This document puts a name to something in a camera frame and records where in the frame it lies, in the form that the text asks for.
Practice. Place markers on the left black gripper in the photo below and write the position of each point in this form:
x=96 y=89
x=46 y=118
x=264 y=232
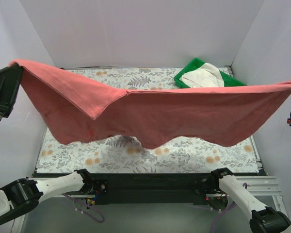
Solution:
x=1 y=107

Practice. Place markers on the dusty red t shirt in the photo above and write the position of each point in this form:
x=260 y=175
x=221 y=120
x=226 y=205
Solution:
x=78 y=109

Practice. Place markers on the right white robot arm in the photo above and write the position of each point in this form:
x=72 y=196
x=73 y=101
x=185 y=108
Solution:
x=256 y=105

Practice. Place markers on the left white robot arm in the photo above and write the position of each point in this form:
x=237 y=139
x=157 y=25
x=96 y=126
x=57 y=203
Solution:
x=23 y=195

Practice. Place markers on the green plastic tray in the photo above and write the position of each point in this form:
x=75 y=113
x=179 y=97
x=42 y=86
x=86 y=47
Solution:
x=229 y=81

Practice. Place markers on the floral patterned table mat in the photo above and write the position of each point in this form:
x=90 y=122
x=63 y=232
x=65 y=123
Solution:
x=122 y=154

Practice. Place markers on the white crumpled t shirt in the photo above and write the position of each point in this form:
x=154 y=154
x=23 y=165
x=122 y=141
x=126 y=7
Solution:
x=207 y=75

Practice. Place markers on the aluminium frame rail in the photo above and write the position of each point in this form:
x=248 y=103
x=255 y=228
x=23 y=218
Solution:
x=257 y=197

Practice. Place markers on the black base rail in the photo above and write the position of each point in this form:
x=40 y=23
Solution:
x=146 y=188

